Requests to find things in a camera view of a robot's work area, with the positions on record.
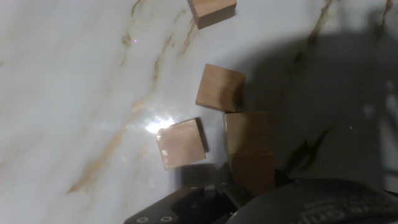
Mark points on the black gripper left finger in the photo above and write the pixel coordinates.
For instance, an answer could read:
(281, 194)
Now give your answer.
(199, 175)

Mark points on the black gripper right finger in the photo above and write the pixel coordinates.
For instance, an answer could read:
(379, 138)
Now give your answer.
(281, 179)

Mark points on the small wooden cube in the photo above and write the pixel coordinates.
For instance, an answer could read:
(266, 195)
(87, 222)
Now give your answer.
(247, 132)
(220, 88)
(253, 172)
(181, 143)
(213, 12)

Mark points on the marble pattern mat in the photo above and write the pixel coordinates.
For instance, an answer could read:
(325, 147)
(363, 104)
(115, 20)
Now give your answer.
(77, 93)

